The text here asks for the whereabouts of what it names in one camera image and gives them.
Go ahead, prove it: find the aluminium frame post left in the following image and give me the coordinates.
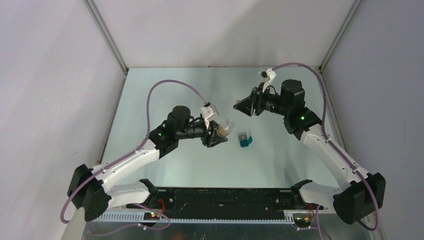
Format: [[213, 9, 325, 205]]
[[83, 0, 129, 75]]

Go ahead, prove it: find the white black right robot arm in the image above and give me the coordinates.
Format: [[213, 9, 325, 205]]
[[233, 79, 386, 225]]

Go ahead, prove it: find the teal and clear pill box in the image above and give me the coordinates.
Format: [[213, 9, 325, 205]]
[[238, 132, 253, 148]]

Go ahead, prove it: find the aluminium frame post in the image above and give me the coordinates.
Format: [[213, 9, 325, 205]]
[[318, 0, 364, 74], [83, 0, 129, 75]]

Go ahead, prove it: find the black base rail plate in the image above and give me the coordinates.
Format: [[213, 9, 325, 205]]
[[145, 187, 317, 220]]

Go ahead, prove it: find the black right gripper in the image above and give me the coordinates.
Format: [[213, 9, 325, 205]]
[[234, 82, 290, 117]]

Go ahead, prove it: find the white slotted cable duct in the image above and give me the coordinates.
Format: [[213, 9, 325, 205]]
[[92, 211, 295, 224]]

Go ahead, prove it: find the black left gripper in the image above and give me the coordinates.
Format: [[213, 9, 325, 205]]
[[176, 118, 227, 147]]

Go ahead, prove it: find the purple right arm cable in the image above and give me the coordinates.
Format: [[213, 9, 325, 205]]
[[271, 62, 381, 231]]

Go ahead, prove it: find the aluminium right side rail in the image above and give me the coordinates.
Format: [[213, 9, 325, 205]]
[[315, 67, 357, 172]]

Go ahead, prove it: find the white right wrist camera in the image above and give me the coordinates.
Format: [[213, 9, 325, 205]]
[[259, 68, 277, 93]]

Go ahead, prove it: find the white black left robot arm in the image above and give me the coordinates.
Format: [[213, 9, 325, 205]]
[[67, 104, 235, 222]]

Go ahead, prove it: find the aluminium frame post right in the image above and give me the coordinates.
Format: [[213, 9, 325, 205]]
[[318, 0, 364, 74]]

